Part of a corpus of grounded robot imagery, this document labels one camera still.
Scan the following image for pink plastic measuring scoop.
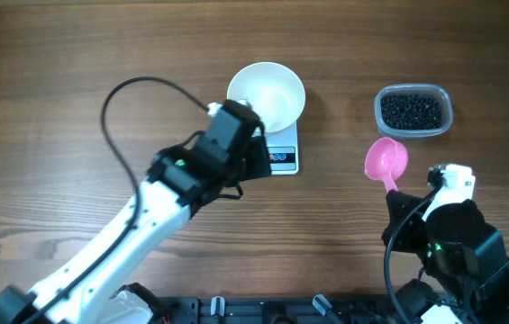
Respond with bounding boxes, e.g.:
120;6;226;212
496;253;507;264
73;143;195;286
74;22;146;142
364;137;408;193

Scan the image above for black beans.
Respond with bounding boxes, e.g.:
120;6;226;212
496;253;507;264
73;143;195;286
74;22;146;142
380;94;442;131

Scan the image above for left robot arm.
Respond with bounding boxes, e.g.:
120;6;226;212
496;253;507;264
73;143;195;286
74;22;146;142
0;131;270;323

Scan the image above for white digital kitchen scale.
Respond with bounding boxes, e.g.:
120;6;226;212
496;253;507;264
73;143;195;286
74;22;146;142
266;122;299;176

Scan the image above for white ceramic bowl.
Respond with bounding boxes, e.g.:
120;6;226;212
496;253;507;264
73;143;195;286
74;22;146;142
227;62;306;133

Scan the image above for clear plastic food container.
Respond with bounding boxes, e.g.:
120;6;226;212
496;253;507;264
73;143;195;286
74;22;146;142
374;84;454;139

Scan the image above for right grey rail clamp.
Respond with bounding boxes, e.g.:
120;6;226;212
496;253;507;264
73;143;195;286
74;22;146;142
312;294;332;317

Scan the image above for grey rail clamp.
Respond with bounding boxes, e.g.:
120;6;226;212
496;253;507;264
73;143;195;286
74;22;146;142
210;296;226;318
312;294;332;317

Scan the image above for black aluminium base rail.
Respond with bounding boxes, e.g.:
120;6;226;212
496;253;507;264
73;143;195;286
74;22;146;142
159;295;403;324

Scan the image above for left black camera cable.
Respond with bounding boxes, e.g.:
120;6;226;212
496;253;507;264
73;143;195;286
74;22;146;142
19;76;213;324

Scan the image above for left grey rail clamp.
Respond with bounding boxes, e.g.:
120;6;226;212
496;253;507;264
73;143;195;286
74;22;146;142
210;296;226;318

